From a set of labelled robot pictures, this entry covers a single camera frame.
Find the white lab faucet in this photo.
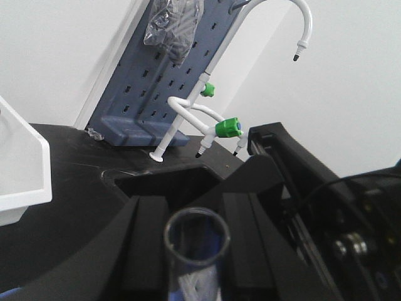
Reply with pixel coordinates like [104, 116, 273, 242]
[148, 0, 313, 163]

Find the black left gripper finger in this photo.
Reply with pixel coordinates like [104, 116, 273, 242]
[18, 196, 169, 300]

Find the grey-blue pegboard drying rack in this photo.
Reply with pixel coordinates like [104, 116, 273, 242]
[85, 1, 238, 147]

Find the clear glass test tube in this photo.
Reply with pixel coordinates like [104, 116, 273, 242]
[163, 207, 231, 300]

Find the clear plastic bag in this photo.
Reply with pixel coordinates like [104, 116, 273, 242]
[143, 0, 204, 66]

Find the right white storage bin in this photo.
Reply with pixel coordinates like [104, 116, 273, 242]
[1, 98, 53, 226]

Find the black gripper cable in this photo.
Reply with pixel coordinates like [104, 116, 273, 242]
[300, 172, 401, 214]

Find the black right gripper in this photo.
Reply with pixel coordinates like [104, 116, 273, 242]
[200, 122, 400, 300]

